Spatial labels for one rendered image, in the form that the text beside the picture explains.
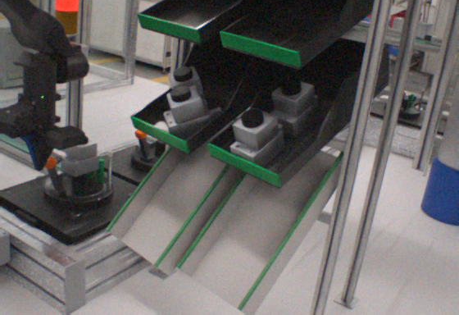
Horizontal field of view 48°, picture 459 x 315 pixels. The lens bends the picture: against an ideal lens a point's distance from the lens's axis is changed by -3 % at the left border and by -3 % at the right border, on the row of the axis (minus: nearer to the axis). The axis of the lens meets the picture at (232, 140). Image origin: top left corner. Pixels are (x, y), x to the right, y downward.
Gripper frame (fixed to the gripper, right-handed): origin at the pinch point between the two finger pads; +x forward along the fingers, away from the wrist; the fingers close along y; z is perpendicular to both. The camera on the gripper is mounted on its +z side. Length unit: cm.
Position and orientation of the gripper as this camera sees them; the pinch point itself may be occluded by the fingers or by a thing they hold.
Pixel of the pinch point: (38, 152)
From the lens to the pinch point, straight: 101.7
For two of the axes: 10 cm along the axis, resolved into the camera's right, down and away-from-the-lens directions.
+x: -1.3, 9.4, 3.3
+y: 8.3, 2.8, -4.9
